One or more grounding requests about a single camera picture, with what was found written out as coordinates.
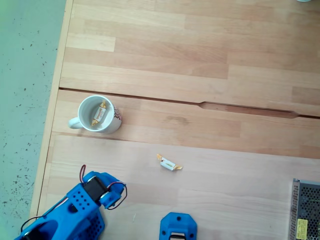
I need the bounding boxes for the white printed mug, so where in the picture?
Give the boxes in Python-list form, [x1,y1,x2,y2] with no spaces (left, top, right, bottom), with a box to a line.
[68,94,123,135]

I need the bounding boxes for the caramel sweet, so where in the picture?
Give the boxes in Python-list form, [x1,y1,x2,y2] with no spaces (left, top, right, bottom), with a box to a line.
[90,99,109,127]
[156,153,184,172]

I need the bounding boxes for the perforated metal power supply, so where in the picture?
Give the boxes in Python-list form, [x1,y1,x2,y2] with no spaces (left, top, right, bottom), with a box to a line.
[288,177,320,240]

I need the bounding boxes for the blue post base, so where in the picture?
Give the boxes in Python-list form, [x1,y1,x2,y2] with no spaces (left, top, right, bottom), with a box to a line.
[159,211,199,240]

